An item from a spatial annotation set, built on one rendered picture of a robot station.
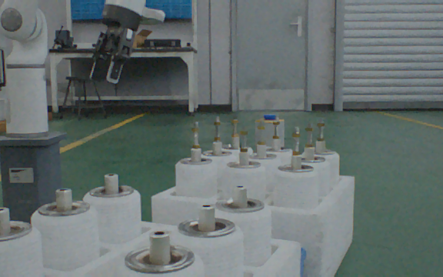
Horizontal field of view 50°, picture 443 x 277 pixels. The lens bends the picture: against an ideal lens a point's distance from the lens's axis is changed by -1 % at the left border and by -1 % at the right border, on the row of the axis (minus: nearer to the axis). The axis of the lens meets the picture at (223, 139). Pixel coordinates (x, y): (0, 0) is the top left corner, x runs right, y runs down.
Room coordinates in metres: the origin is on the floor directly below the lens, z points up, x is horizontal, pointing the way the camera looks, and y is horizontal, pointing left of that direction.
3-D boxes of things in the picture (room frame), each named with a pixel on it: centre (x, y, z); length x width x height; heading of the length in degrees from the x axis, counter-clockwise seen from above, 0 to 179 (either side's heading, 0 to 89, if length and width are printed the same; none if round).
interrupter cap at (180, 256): (0.50, 0.07, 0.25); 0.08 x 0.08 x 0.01
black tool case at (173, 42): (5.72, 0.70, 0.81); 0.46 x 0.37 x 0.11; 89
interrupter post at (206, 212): (0.61, 0.02, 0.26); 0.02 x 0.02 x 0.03
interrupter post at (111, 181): (0.81, 0.19, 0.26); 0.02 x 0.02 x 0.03
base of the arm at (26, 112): (1.23, 0.50, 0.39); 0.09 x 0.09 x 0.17; 89
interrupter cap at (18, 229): (0.60, 0.29, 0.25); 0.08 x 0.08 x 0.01
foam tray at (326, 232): (1.16, -0.09, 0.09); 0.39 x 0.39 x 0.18; 66
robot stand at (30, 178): (1.23, 0.50, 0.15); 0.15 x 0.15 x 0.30; 89
